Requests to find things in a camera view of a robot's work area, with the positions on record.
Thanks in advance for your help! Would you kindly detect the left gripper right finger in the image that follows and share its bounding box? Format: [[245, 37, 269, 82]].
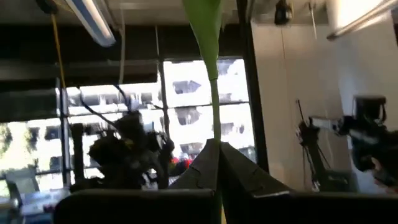
[[220, 142, 398, 224]]

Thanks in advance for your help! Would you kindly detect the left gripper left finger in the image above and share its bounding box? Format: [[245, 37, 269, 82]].
[[52, 139, 220, 224]]

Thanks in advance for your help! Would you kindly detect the red artificial flower bunch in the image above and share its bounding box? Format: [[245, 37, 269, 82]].
[[169, 156, 195, 175]]

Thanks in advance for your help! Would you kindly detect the white artificial tulip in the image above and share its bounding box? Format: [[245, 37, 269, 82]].
[[181, 0, 226, 224]]

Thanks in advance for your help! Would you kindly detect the black pillar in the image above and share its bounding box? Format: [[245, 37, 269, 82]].
[[235, 0, 271, 174]]

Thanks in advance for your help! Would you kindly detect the fluorescent tube lamp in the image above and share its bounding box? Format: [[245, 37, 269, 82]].
[[63, 0, 118, 49]]

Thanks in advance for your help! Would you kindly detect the white ceiling light bar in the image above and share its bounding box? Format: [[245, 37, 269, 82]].
[[326, 0, 398, 42]]

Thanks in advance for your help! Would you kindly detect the black camera rig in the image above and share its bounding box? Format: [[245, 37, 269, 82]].
[[295, 95, 398, 194]]

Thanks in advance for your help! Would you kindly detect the yellow hanging cord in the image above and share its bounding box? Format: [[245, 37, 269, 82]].
[[50, 14, 68, 90]]

